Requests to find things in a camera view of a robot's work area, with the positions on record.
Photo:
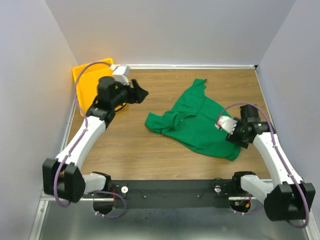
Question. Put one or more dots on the green t shirt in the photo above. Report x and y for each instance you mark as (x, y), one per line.
(191, 122)

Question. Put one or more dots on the aluminium left side rail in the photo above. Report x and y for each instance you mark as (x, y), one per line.
(68, 125)

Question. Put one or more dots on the aluminium right side rail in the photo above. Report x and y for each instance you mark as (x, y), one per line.
(264, 99)

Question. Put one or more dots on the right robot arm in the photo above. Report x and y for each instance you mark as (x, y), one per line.
(266, 141)

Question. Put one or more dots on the aluminium rail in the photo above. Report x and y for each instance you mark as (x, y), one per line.
(68, 125)
(264, 99)
(260, 189)

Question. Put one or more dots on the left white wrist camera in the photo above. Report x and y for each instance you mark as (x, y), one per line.
(120, 73)

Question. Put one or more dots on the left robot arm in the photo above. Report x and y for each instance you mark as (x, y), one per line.
(85, 135)

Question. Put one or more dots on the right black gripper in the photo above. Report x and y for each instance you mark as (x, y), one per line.
(233, 138)

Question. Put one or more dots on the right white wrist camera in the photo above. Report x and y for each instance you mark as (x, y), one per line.
(227, 124)

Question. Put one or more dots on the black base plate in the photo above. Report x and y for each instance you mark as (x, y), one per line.
(172, 194)

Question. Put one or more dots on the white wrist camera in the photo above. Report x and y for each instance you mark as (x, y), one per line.
(227, 124)
(120, 73)

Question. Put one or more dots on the aluminium front rail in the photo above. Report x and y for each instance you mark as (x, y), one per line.
(260, 189)

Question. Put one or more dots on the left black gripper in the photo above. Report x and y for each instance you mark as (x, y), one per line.
(136, 95)

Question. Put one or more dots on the yellow plastic tray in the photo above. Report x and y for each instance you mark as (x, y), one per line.
(86, 78)

